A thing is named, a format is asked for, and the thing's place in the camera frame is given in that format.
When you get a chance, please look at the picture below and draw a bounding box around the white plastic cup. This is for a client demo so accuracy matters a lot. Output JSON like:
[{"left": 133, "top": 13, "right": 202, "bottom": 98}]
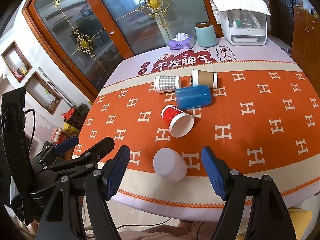
[{"left": 153, "top": 148, "right": 188, "bottom": 182}]

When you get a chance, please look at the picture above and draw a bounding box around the red paper cup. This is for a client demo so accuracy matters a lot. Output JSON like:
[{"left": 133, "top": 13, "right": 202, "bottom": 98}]
[{"left": 161, "top": 105, "right": 194, "bottom": 138}]

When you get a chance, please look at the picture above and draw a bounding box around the grey checked paper cup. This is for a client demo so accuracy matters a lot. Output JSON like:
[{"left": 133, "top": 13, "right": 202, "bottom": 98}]
[{"left": 154, "top": 75, "right": 181, "bottom": 94}]

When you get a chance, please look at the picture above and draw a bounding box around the blue plastic cup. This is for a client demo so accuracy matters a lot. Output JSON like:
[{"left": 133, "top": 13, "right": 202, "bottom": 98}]
[{"left": 175, "top": 85, "right": 212, "bottom": 109}]

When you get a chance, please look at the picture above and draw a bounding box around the brown sleeve paper cup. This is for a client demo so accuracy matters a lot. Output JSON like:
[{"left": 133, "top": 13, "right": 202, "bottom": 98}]
[{"left": 191, "top": 69, "right": 218, "bottom": 89}]

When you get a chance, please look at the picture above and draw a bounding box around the orange H-pattern tablecloth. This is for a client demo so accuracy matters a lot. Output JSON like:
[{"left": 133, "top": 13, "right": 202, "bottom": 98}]
[{"left": 71, "top": 36, "right": 320, "bottom": 222}]

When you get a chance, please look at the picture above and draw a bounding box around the wooden glass door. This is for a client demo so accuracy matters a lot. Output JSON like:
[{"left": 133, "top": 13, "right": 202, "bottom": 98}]
[{"left": 22, "top": 0, "right": 214, "bottom": 100}]

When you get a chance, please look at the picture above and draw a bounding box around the purple tissue pack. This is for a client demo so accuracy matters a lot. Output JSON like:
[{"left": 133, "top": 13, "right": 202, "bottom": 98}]
[{"left": 168, "top": 33, "right": 195, "bottom": 50}]

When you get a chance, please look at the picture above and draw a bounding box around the teal cylindrical canister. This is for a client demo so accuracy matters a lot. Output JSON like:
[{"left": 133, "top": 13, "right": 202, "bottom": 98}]
[{"left": 195, "top": 22, "right": 217, "bottom": 48}]

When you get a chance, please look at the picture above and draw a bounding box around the wooden cabinet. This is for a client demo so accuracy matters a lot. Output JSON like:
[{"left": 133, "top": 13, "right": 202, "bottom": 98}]
[{"left": 291, "top": 6, "right": 319, "bottom": 93}]

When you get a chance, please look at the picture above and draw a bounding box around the black cable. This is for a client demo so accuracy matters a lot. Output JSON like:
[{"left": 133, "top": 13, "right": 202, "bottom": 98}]
[{"left": 24, "top": 108, "right": 36, "bottom": 153}]

